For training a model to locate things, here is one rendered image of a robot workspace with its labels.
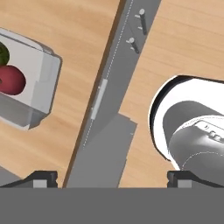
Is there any red tomato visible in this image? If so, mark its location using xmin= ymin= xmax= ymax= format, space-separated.
xmin=0 ymin=65 xmax=27 ymax=96

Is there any grey bar door handle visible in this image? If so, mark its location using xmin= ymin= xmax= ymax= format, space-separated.
xmin=134 ymin=8 xmax=148 ymax=36
xmin=125 ymin=37 xmax=141 ymax=55

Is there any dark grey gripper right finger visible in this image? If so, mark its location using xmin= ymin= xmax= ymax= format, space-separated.
xmin=166 ymin=170 xmax=224 ymax=189

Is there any green lime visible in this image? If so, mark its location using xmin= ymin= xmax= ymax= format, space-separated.
xmin=0 ymin=41 xmax=11 ymax=67

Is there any clear plastic vegetable container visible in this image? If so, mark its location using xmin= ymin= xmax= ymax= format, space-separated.
xmin=0 ymin=27 xmax=63 ymax=131

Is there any pale grey flat handle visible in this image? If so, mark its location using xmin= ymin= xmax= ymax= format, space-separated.
xmin=89 ymin=78 xmax=109 ymax=122

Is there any white and grey round object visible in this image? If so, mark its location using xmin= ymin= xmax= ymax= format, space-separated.
xmin=148 ymin=74 xmax=224 ymax=179

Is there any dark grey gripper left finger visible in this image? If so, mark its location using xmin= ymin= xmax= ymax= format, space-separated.
xmin=0 ymin=170 xmax=59 ymax=189

